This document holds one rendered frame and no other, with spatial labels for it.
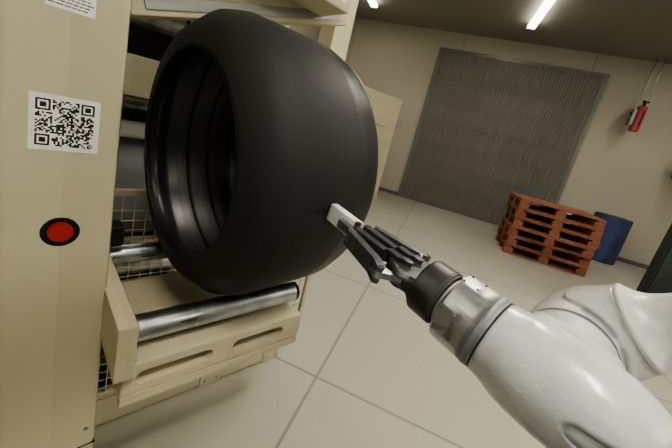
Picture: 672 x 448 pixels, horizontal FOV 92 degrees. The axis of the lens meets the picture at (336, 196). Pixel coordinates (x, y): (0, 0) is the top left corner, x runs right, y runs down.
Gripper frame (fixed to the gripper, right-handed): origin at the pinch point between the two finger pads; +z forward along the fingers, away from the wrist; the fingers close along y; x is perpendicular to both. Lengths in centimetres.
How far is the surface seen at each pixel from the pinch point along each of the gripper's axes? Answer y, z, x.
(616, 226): -715, 4, 46
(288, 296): -5.8, 12.4, 27.3
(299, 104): 8.4, 9.5, -15.3
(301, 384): -65, 42, 123
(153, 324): 22.0, 12.9, 26.5
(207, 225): 1, 44, 27
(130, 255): 20, 40, 31
